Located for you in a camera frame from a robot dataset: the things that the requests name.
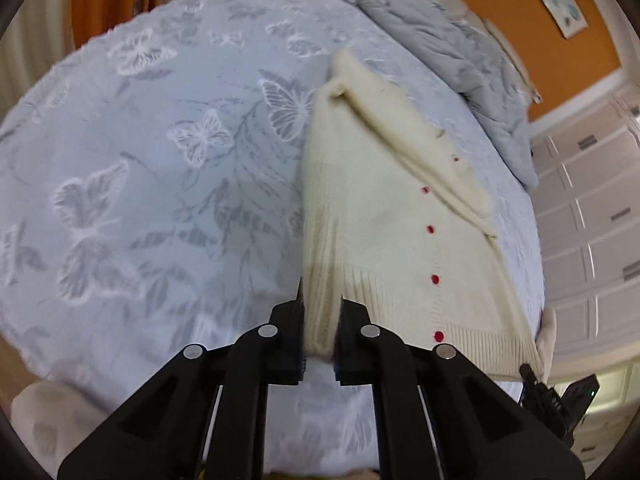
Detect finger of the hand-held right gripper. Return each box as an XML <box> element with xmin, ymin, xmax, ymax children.
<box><xmin>518</xmin><ymin>363</ymin><xmax>540</xmax><ymax>407</ymax></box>

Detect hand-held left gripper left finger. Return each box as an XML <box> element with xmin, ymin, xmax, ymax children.
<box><xmin>57</xmin><ymin>277</ymin><xmax>306</xmax><ymax>480</ymax></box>

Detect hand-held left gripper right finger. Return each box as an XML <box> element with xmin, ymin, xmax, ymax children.
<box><xmin>332</xmin><ymin>296</ymin><xmax>585</xmax><ymax>480</ymax></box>

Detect cream knit cardigan red buttons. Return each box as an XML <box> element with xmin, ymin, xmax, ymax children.
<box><xmin>300</xmin><ymin>49</ymin><xmax>545</xmax><ymax>382</ymax></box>

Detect white panelled wardrobe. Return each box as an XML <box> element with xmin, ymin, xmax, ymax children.
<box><xmin>527</xmin><ymin>80</ymin><xmax>640</xmax><ymax>466</ymax></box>

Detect white butterfly print bedspread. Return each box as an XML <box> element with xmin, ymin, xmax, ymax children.
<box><xmin>0</xmin><ymin>0</ymin><xmax>547</xmax><ymax>476</ymax></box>

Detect grey quilted blanket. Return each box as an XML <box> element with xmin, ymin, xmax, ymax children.
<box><xmin>332</xmin><ymin>0</ymin><xmax>540</xmax><ymax>191</ymax></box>

